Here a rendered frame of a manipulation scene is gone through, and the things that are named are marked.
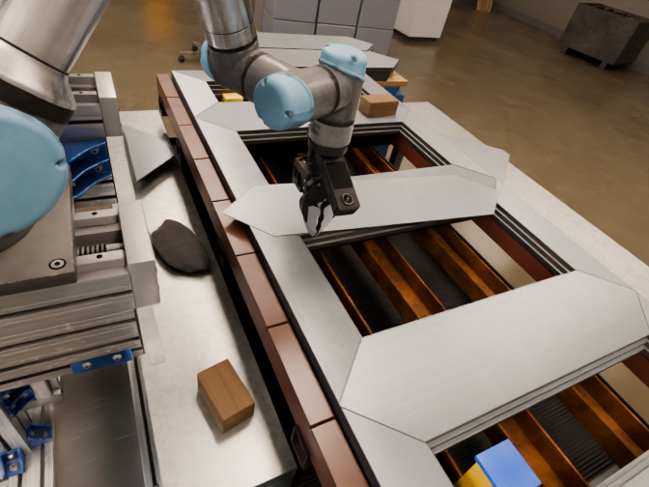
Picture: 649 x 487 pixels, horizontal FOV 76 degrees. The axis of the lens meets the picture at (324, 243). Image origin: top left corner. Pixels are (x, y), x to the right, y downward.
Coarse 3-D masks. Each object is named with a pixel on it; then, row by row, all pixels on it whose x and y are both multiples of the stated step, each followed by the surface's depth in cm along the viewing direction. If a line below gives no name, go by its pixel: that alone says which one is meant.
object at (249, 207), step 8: (248, 192) 93; (256, 192) 93; (240, 200) 90; (248, 200) 91; (256, 200) 91; (240, 208) 88; (248, 208) 89; (256, 208) 89; (264, 208) 90; (240, 216) 86; (248, 216) 87; (256, 216) 87; (264, 216) 87; (248, 224) 85; (256, 224) 85; (264, 224) 86; (272, 232) 84
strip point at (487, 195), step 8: (456, 176) 115; (464, 184) 113; (472, 184) 114; (480, 184) 114; (472, 192) 110; (480, 192) 111; (488, 192) 111; (496, 192) 112; (480, 200) 108; (488, 200) 108; (496, 200) 109; (488, 208) 106
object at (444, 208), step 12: (408, 180) 109; (420, 180) 110; (432, 180) 111; (420, 192) 106; (432, 192) 107; (444, 192) 108; (432, 204) 102; (444, 204) 103; (444, 216) 99; (456, 216) 100
